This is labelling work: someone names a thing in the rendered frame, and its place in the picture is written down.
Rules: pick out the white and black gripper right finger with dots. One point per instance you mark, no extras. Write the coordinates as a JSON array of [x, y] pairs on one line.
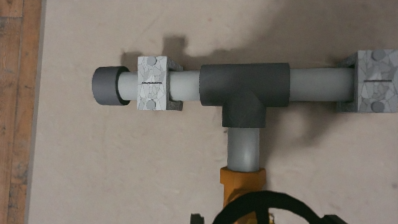
[[333, 219]]

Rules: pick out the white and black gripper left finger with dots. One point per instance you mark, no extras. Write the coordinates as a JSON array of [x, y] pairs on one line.
[[196, 219]]

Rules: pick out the grey pipe manifold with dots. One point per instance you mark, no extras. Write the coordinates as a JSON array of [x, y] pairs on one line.
[[364, 82]]

